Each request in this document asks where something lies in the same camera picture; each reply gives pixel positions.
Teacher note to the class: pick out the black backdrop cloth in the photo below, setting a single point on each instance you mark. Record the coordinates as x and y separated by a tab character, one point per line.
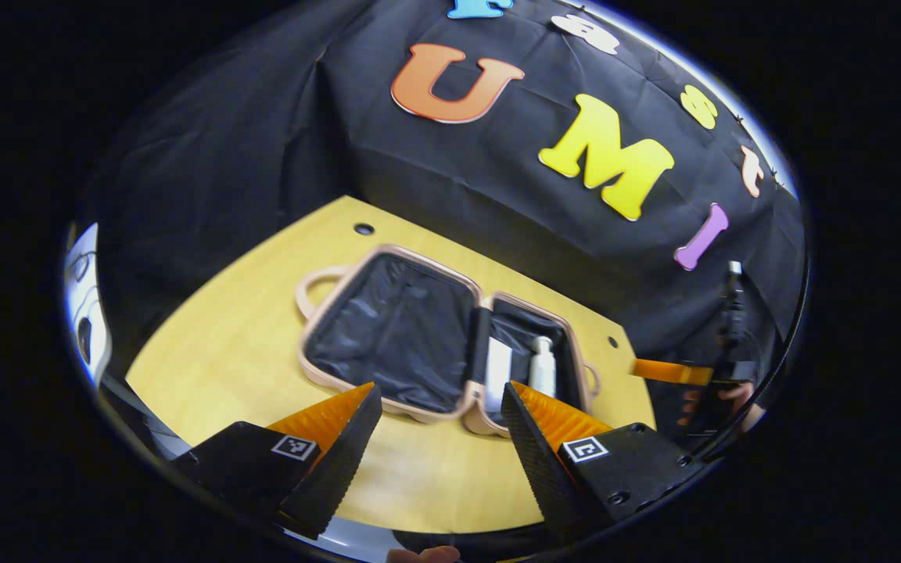
263	141

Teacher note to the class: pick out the white squeeze tube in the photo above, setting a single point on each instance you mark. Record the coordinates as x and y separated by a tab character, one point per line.
497	363

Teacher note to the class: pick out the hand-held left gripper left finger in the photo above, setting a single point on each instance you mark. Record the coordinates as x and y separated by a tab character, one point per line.
341	461

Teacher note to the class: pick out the white pump bottle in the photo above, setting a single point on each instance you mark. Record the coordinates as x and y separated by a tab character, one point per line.
543	371

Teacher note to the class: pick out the white patterned panel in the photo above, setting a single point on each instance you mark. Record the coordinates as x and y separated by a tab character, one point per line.
87	305

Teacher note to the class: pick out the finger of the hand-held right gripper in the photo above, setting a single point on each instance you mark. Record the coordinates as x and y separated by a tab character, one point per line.
669	371

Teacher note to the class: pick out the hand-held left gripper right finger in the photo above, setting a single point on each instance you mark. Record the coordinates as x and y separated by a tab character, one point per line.
536	469

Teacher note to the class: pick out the pink suitcase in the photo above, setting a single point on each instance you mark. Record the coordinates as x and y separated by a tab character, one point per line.
396	328

